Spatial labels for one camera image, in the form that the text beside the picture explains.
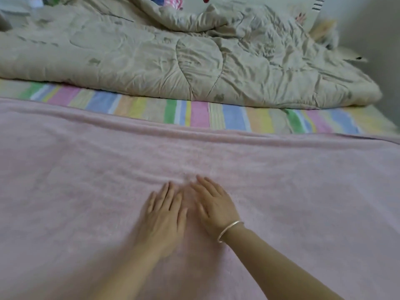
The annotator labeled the beige quilt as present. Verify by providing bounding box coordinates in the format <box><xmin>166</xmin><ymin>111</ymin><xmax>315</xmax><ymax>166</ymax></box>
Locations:
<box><xmin>0</xmin><ymin>0</ymin><xmax>383</xmax><ymax>110</ymax></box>

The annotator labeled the person's right hand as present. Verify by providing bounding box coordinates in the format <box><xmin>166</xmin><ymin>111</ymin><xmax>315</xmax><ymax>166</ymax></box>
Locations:
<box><xmin>189</xmin><ymin>175</ymin><xmax>241</xmax><ymax>241</ymax></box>

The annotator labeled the silver bracelet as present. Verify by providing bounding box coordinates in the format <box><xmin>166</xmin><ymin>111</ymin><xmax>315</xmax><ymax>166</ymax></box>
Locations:
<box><xmin>217</xmin><ymin>220</ymin><xmax>245</xmax><ymax>244</ymax></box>

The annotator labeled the person's left hand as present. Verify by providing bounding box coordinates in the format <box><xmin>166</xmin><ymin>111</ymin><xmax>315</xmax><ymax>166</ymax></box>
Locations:
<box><xmin>137</xmin><ymin>181</ymin><xmax>189</xmax><ymax>257</ymax></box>

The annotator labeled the pink fleece blanket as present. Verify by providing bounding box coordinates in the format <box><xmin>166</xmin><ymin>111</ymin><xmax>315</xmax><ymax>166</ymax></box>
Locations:
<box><xmin>0</xmin><ymin>98</ymin><xmax>400</xmax><ymax>300</ymax></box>

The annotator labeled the person's right forearm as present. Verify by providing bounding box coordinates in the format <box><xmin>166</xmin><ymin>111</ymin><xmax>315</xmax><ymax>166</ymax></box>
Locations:
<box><xmin>224</xmin><ymin>227</ymin><xmax>345</xmax><ymax>300</ymax></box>

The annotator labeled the striped pastel bed sheet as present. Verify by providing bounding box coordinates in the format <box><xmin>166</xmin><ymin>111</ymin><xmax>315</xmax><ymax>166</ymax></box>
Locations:
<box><xmin>0</xmin><ymin>78</ymin><xmax>400</xmax><ymax>138</ymax></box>

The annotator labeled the person's left forearm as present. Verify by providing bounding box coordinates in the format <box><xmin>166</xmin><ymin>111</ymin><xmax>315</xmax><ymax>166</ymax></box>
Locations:
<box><xmin>90</xmin><ymin>245</ymin><xmax>166</xmax><ymax>300</ymax></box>

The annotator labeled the cream plush toy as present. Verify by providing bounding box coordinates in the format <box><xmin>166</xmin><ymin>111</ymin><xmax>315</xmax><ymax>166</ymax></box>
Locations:
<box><xmin>309</xmin><ymin>20</ymin><xmax>341</xmax><ymax>49</ymax></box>

